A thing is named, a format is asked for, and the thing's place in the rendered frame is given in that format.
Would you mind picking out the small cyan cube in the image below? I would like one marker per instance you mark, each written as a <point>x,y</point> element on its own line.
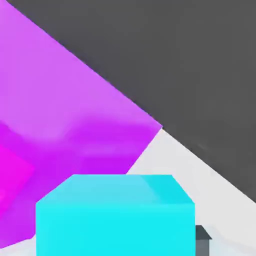
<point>115,222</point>

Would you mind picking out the large purple box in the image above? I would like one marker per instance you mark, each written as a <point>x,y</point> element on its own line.
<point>60,112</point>

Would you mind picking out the small magenta cube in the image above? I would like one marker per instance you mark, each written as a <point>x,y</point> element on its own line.
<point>12,176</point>

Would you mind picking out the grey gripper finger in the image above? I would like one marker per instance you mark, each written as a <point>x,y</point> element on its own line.
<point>202,241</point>

